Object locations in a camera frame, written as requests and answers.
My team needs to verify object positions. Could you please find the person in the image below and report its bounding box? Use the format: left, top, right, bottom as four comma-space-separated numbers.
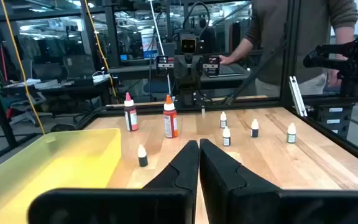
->
218, 0, 358, 98

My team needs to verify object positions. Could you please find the white cable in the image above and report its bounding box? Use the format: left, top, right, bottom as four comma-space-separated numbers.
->
149, 0, 172, 96

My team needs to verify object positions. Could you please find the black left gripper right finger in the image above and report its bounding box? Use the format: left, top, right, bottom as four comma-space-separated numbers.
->
199, 138, 358, 224

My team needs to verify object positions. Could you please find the large pink-capped dye bottle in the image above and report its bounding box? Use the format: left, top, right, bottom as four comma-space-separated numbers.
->
124, 92, 139, 132

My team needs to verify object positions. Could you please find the black office desk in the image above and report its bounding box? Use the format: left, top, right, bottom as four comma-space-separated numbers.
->
0, 77, 114, 164

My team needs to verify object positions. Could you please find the white barrel with blue label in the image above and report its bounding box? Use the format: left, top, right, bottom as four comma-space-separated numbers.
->
140, 27, 158, 60

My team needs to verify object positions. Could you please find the yellow extension cable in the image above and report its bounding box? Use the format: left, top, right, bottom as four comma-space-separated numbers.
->
84, 0, 118, 97
0, 0, 46, 136

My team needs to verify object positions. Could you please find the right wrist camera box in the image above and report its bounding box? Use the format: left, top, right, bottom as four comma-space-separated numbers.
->
180, 33, 198, 55

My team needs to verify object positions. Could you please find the translucent yellow plastic bin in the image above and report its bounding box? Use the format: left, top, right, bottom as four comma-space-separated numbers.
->
0, 128, 122, 224

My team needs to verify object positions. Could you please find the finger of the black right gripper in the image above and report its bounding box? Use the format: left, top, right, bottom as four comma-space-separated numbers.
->
188, 62, 203, 91
175, 62, 189, 91

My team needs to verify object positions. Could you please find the black keyboard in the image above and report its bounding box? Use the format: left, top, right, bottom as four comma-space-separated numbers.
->
203, 63, 250, 78

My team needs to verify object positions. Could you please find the black box with white labels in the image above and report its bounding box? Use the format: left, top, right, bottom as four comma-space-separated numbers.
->
308, 102, 356, 140

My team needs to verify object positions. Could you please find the black articulated device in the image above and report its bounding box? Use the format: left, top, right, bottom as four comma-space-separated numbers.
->
302, 26, 358, 98

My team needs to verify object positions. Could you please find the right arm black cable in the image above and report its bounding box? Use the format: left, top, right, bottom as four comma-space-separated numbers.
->
181, 1, 211, 35

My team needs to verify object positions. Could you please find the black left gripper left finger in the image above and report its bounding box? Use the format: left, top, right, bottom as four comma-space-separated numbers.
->
28, 139, 200, 224

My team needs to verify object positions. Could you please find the silver aluminium profile bar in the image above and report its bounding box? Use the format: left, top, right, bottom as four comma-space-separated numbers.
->
288, 75, 308, 118

